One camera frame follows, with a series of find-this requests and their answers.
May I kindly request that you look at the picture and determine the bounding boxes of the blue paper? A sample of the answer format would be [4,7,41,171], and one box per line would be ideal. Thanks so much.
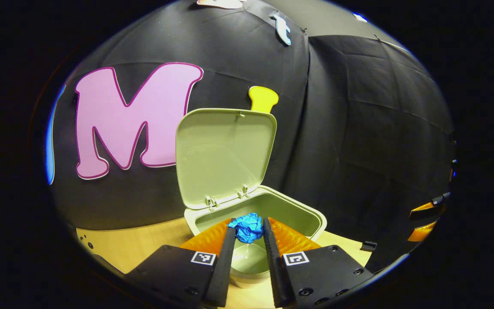
[228,212,265,244]

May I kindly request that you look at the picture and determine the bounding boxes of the green desktop garbage bin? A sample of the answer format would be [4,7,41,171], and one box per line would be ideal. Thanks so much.
[175,108,328,289]

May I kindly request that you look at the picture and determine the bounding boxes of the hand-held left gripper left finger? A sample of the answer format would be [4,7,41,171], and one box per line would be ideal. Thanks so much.
[123,218,237,308]

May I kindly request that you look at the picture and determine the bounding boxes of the black backdrop cloth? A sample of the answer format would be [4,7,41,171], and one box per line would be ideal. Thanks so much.
[45,0,458,273]

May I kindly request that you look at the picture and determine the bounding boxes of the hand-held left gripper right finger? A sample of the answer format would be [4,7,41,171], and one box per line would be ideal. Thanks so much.
[263,217,375,309]

